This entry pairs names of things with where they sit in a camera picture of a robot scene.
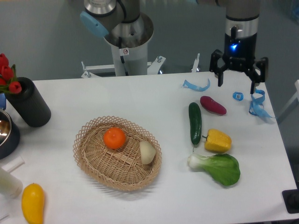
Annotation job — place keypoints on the black cylindrical vase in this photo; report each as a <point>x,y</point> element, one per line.
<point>30,104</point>

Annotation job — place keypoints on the red tulip flowers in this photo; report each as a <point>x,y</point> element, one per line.
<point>8,80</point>

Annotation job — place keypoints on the blue object left edge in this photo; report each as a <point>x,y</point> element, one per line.
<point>3,101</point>

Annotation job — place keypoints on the yellow bell pepper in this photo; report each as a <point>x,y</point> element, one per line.
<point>217,141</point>

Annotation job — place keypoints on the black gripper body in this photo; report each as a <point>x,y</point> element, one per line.
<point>239,55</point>

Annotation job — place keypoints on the orange mandarin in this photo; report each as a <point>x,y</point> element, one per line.
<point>114,138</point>

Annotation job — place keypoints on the blue tape strip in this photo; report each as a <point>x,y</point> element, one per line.
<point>194,87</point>

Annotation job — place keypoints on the green cucumber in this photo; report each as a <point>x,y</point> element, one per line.
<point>195,120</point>

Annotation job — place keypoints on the tangled blue tape ribbon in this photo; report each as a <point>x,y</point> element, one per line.
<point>256,107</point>

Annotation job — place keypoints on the white frame at right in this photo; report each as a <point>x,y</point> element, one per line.
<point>290,105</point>

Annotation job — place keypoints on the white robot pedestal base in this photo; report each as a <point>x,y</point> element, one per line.
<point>133,62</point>

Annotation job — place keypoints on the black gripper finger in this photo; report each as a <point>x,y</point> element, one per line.
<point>258,73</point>
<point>218,71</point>

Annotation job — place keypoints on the purple sweet potato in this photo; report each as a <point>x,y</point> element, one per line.
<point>212,106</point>

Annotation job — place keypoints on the green bok choy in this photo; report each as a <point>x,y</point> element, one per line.
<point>223,168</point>

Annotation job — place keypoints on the black device table corner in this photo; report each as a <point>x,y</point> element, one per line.
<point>291,200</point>

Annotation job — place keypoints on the woven wicker basket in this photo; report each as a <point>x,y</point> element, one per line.
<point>122,168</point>

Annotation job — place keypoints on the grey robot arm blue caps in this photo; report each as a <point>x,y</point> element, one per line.
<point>127,30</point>

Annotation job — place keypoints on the dark metal bowl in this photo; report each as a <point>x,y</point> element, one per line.
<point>9,135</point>

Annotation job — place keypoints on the yellow squash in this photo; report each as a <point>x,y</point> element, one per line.
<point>32,203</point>

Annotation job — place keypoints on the white plastic bottle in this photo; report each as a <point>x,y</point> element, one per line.
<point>10,186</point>

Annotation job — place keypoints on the small blue tape roll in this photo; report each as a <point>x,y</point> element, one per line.
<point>238,96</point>

